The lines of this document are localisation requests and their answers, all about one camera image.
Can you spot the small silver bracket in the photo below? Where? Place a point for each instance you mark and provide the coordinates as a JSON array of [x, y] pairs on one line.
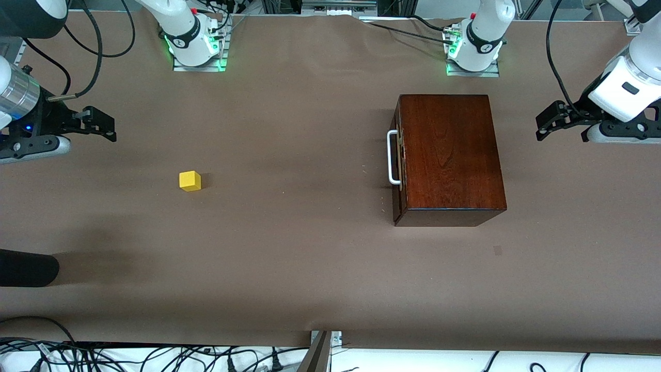
[[336, 338]]

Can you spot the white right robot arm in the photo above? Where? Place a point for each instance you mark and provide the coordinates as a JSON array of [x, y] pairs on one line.
[[181, 31]]

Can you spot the grey metal beam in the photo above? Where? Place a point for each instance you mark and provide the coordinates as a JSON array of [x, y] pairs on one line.
[[316, 359]]

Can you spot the dark brown wooden cabinet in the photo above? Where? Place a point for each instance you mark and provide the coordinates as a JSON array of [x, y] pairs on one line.
[[454, 155]]

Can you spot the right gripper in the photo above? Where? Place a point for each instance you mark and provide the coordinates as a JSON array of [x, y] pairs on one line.
[[52, 117]]

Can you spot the black cylinder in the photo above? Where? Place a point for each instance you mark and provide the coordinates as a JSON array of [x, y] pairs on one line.
[[26, 267]]

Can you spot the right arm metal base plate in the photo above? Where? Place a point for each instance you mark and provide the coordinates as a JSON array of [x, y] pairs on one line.
[[199, 67]]

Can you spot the perforated metal rail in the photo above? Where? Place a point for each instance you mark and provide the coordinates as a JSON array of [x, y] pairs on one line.
[[20, 49]]

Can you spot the black power plug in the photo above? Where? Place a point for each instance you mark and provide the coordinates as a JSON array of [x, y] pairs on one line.
[[231, 366], [276, 364]]

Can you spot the brown paper table cover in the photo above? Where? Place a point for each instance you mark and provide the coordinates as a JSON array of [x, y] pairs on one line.
[[284, 232]]

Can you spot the yellow block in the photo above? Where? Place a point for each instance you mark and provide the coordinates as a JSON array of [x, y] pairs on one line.
[[189, 181]]

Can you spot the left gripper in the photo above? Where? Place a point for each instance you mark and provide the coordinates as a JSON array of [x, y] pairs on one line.
[[577, 113]]

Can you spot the aluminium corner bracket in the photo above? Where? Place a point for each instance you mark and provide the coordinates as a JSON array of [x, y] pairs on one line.
[[631, 27]]

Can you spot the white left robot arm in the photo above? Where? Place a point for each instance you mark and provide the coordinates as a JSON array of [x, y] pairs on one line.
[[640, 62]]

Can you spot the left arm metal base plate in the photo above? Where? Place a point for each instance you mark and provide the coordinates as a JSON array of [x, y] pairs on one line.
[[472, 73]]

